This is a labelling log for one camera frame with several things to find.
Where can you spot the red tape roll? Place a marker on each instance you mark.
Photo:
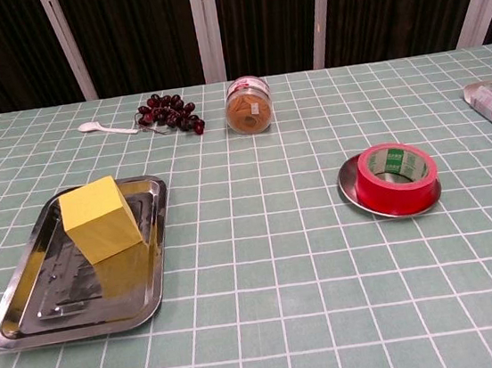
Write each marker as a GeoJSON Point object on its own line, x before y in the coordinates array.
{"type": "Point", "coordinates": [386, 196]}

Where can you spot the yellow foam cube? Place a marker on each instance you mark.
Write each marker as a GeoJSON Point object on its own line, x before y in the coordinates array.
{"type": "Point", "coordinates": [98, 220]}

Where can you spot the clear jar of rubber bands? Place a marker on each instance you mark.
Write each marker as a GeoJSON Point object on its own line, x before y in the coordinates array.
{"type": "Point", "coordinates": [248, 112]}

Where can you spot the round steel plate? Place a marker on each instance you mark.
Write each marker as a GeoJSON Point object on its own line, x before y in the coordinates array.
{"type": "Point", "coordinates": [345, 183]}

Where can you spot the dark red grape bunch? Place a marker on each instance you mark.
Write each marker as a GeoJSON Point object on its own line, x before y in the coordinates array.
{"type": "Point", "coordinates": [170, 112]}

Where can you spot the green checkered tablecloth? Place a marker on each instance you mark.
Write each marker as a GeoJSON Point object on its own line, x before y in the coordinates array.
{"type": "Point", "coordinates": [260, 303]}

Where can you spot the white plastic spoon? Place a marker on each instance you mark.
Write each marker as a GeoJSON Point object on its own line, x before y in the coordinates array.
{"type": "Point", "coordinates": [88, 127]}

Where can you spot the rectangular steel tray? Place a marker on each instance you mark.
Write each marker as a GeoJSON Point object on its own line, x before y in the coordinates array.
{"type": "Point", "coordinates": [62, 296]}

